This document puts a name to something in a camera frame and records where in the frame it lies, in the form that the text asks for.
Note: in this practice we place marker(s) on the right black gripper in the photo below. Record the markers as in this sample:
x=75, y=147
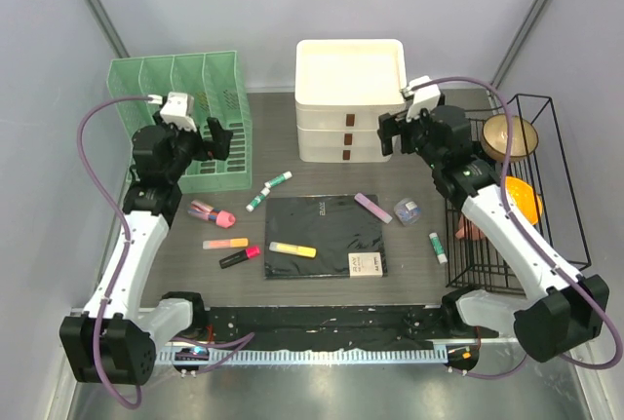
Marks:
x=391, y=127

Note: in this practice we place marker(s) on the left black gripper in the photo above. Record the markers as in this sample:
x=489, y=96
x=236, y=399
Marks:
x=220, y=137

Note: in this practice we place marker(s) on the white drawer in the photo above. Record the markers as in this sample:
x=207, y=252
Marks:
x=341, y=154
x=360, y=118
x=338, y=138

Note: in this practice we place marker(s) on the green glue stick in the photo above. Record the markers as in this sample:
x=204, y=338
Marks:
x=258, y=199
x=438, y=248
x=277, y=180

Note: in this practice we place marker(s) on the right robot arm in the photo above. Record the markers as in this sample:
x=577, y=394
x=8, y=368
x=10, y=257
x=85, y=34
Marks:
x=560, y=309

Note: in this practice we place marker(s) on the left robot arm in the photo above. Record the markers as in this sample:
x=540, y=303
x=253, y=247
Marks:
x=111, y=340

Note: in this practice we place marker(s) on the green file organizer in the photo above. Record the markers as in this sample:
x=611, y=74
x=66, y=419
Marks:
x=204, y=86

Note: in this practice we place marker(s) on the white drawer cabinet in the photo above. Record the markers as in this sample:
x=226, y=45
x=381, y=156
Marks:
x=349, y=72

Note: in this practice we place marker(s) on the pink capped pen bundle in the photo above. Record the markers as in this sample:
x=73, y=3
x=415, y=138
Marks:
x=220, y=218

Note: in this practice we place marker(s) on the clear paperclip jar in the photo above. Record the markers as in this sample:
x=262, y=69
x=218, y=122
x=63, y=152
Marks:
x=407, y=211

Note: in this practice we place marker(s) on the orange highlighter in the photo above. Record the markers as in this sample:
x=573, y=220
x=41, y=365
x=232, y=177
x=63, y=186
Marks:
x=225, y=243

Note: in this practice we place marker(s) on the black notebook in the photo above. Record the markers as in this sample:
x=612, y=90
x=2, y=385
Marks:
x=334, y=225

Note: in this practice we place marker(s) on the black pink highlighter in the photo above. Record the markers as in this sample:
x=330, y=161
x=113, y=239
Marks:
x=239, y=257

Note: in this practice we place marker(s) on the pink cup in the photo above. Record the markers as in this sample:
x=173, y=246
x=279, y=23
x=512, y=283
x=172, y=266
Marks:
x=467, y=230

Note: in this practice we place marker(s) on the white eraser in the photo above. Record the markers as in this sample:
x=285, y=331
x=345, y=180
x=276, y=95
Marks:
x=365, y=264

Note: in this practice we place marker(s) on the yellow highlighter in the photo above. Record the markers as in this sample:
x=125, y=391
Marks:
x=290, y=249

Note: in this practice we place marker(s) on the orange bowl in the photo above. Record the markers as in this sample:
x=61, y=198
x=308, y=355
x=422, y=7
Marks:
x=525, y=198

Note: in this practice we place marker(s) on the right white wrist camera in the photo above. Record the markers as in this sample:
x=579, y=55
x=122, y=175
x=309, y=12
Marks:
x=420, y=93

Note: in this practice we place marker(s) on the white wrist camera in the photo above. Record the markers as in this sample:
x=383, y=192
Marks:
x=420, y=93
x=175, y=109

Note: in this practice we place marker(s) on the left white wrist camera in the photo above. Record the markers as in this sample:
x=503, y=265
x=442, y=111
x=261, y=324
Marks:
x=175, y=109

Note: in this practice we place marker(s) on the black wire rack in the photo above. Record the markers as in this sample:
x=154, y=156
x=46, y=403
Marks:
x=476, y=262

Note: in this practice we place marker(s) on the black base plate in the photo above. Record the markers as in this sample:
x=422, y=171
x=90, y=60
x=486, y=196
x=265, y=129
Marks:
x=331, y=328

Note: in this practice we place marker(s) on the white cable duct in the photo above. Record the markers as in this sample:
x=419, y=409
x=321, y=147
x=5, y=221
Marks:
x=172, y=355

